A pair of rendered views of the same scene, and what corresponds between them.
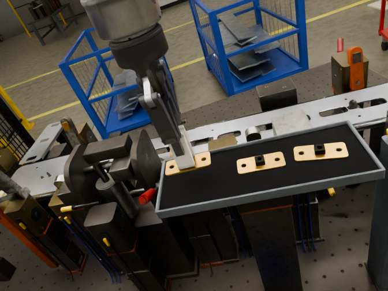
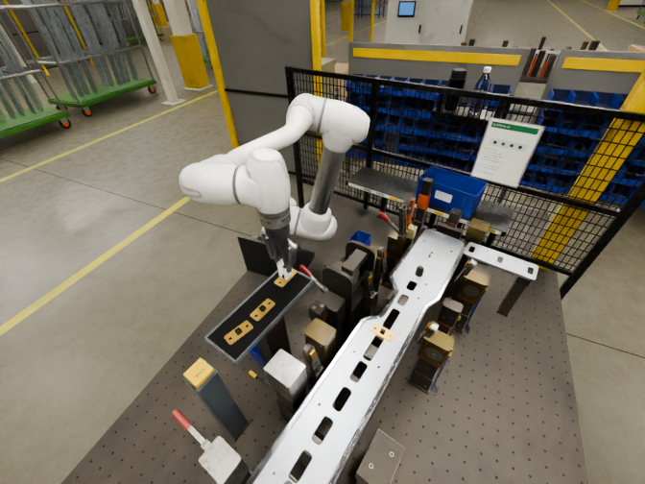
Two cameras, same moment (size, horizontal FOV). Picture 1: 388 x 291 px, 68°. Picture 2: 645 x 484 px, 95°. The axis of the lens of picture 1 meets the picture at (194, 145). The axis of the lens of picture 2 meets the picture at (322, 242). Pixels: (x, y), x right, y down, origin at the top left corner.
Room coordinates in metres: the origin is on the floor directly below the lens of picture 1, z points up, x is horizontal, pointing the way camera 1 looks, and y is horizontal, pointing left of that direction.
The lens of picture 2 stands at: (0.80, -0.55, 1.96)
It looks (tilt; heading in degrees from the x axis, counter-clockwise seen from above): 42 degrees down; 114
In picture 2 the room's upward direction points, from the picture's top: 2 degrees counter-clockwise
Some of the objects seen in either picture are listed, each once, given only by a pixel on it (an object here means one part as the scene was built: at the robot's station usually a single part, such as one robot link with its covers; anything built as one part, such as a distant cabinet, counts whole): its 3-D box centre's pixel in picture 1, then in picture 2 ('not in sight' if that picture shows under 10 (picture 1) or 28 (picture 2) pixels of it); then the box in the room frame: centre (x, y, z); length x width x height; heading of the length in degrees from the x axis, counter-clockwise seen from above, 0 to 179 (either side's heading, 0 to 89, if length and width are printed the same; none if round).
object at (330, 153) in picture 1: (319, 150); (238, 331); (0.36, -0.20, 1.17); 0.08 x 0.04 x 0.01; 67
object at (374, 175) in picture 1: (256, 168); (263, 307); (0.38, -0.09, 1.16); 0.37 x 0.14 x 0.02; 77
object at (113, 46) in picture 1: (146, 63); (277, 233); (0.41, 0.02, 1.39); 0.08 x 0.07 x 0.09; 169
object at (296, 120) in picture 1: (299, 189); (288, 392); (0.51, -0.22, 0.90); 0.13 x 0.08 x 0.41; 167
